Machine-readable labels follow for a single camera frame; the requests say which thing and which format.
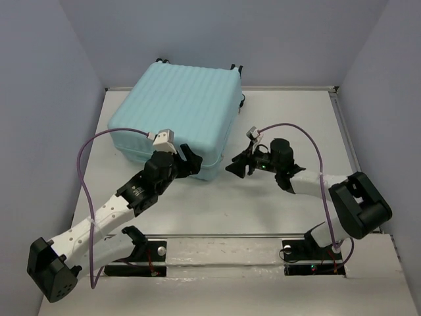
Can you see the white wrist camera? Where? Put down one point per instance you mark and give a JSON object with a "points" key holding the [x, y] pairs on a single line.
{"points": [[254, 136], [162, 141]]}

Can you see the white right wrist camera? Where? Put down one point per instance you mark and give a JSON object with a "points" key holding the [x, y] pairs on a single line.
{"points": [[254, 136]]}

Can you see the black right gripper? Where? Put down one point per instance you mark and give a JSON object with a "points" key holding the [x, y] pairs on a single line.
{"points": [[241, 161]]}

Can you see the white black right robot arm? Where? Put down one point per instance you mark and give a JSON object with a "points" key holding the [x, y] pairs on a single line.
{"points": [[359, 206]]}

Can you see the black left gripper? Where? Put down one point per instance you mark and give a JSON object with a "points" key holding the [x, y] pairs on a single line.
{"points": [[193, 164]]}

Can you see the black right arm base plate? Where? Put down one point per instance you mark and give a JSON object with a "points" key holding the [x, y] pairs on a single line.
{"points": [[302, 258]]}

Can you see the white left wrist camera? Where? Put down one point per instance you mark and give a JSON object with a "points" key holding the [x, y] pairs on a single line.
{"points": [[162, 141]]}

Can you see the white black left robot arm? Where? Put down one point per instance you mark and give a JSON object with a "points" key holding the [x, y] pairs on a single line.
{"points": [[54, 265]]}

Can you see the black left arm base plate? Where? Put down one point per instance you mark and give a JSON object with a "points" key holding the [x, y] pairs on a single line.
{"points": [[150, 263]]}

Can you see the light blue hard-shell suitcase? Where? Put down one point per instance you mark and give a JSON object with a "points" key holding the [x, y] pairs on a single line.
{"points": [[198, 104]]}

